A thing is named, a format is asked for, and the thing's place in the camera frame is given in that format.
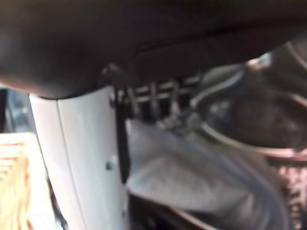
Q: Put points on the dark grey washing machine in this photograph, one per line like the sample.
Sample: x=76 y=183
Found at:
x=263 y=115

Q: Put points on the white cloth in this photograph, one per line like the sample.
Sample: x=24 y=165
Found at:
x=187 y=177

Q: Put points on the rectangular wicker basket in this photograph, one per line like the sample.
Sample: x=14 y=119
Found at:
x=14 y=182

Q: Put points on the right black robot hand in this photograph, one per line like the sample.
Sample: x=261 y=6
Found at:
x=120 y=36

